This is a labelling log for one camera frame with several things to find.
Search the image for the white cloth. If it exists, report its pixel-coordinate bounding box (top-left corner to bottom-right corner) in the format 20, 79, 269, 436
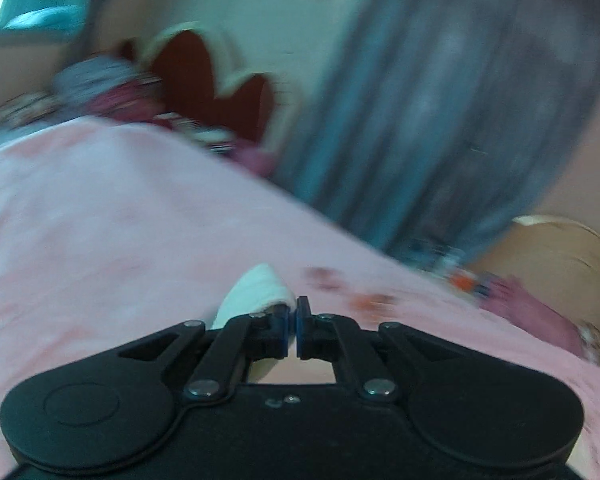
210, 262, 297, 384

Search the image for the pile of clothes on bed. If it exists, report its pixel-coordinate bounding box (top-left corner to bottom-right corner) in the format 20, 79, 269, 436
0, 55, 236, 152

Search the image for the purple pillow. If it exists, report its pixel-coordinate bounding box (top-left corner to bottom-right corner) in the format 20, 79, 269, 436
480, 278, 584, 359

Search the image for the pink floral bed sheet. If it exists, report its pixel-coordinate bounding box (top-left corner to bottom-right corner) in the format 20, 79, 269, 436
0, 118, 600, 479

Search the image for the blue grey curtain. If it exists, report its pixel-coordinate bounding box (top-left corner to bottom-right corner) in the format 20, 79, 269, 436
274, 0, 600, 266

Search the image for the red heart-shaped headboard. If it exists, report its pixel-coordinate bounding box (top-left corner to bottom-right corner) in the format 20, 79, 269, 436
114, 22, 301, 154

